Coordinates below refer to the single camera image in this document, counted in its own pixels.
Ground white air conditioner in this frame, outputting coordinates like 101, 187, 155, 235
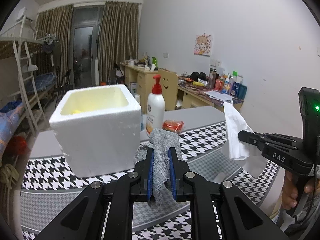
16, 7, 33, 22

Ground light wooden desk row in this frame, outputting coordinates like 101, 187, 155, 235
120, 62, 245, 113

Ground white wall socket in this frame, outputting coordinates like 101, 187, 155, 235
210, 59, 222, 68

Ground cartoon girl wall poster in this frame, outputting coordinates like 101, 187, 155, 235
194, 33, 213, 56

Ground brown curtain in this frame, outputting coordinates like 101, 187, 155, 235
33, 4, 73, 81
98, 1, 139, 82

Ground black folding chair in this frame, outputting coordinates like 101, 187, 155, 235
55, 69, 72, 108

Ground white papers on desk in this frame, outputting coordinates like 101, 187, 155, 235
205, 90, 234, 103

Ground person right hand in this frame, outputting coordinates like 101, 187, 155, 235
281, 171, 319, 210

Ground glass balcony door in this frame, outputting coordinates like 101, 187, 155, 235
69, 5, 104, 89

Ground wooden smiley face chair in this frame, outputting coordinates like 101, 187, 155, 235
158, 69, 178, 111

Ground right brown curtain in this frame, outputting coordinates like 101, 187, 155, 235
98, 1, 139, 82

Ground black headphones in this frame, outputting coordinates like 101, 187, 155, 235
191, 72, 207, 81

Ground blue patterned quilt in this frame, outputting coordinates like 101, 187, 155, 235
0, 101, 24, 157

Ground blue toiletry bottles cluster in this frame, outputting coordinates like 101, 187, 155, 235
214, 71, 247, 100

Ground white tissue paper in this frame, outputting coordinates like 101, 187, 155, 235
222, 101, 269, 178

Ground white lotion pump bottle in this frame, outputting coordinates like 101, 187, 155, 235
146, 74, 165, 136

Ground houndstooth table cloth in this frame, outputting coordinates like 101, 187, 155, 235
21, 122, 278, 239

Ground red snack packet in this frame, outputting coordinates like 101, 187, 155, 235
162, 120, 184, 133

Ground white metal bunk bed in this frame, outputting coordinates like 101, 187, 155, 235
1, 18, 55, 135

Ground left brown curtain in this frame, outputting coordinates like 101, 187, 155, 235
33, 4, 73, 81

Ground grey knitted cloth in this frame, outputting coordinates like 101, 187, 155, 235
133, 128, 183, 207

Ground white styrofoam box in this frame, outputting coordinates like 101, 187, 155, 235
49, 85, 141, 178

